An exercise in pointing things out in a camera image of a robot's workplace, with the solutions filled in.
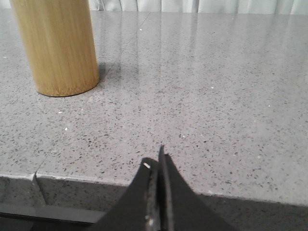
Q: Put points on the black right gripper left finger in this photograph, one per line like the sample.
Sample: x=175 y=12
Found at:
x=137 y=209

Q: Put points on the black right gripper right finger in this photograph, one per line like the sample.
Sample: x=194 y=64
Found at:
x=180 y=208

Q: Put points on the dark cabinet front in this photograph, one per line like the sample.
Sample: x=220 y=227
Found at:
x=46 y=218

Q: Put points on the bamboo cylinder holder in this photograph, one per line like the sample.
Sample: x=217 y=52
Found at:
x=58 y=40

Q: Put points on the white pleated curtain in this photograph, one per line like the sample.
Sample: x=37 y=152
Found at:
x=289 y=7

